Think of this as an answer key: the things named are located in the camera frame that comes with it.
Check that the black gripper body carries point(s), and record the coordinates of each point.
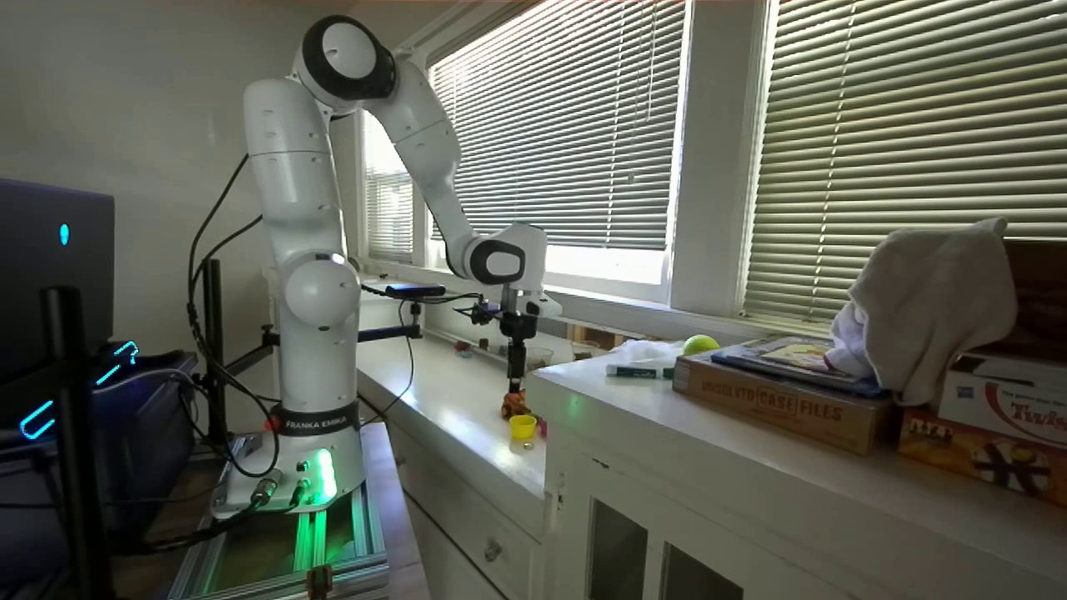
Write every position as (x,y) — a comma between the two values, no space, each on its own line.
(519,320)

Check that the yellow plastic cup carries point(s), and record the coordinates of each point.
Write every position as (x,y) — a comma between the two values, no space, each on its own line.
(525,432)

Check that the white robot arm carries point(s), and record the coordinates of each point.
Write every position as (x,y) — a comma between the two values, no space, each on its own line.
(293,202)

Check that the metal robot base platform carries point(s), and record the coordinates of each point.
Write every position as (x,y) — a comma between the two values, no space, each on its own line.
(279,544)

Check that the low white counter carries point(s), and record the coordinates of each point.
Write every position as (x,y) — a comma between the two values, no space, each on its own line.
(455,411)

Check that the teal marker pen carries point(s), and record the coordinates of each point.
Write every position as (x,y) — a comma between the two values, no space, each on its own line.
(637,372)

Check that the crumpled white cloth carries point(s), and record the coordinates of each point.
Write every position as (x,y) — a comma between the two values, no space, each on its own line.
(646,355)

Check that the green tennis ball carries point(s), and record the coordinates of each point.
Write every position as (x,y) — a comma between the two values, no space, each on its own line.
(701,345)

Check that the window blind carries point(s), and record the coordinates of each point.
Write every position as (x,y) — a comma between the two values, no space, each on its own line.
(911,144)
(568,122)

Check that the flat cardboard box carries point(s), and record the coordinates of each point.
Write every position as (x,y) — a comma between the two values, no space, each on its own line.
(777,409)

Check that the dark flat book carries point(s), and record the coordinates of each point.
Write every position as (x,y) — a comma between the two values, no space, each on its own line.
(802,360)

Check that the dark computer with blue lights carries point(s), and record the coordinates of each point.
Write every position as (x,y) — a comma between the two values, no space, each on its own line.
(143,420)

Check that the draped white towel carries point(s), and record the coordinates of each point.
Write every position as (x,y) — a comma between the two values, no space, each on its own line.
(935,305)

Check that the black monitor pole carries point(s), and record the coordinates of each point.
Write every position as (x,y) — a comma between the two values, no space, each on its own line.
(78,444)

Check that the dark computer monitor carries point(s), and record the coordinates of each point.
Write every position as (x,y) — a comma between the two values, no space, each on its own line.
(54,279)

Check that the patterned brown box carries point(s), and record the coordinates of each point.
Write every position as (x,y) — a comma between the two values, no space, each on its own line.
(978,459)

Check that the white red box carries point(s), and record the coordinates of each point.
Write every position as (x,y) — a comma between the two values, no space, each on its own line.
(1001,405)

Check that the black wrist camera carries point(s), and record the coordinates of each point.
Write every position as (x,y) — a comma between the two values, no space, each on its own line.
(486,310)

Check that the black camera bar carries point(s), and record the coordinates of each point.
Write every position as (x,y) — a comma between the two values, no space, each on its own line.
(415,291)

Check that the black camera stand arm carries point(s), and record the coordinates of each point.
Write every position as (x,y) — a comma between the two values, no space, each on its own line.
(212,334)

